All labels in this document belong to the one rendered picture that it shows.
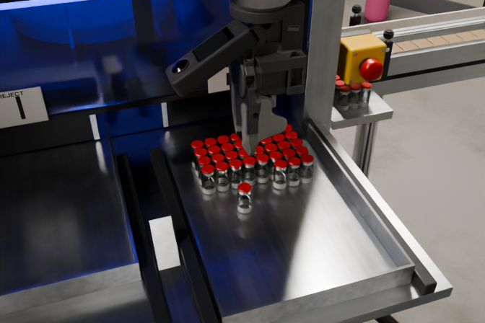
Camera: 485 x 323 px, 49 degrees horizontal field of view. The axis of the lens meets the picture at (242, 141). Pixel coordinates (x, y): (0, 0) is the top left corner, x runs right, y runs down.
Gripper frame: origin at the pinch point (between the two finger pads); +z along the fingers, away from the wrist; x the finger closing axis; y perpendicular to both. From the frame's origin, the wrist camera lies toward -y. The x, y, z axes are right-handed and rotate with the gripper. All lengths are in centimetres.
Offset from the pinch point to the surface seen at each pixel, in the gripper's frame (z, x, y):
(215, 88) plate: 1.6, 17.7, 0.5
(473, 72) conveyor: 15, 31, 63
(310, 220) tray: 13.3, -5.0, 9.2
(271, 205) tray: 13.3, -0.2, 4.5
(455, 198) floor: 101, 71, 109
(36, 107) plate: -0.3, 16.8, -27.5
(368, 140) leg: 32, 34, 41
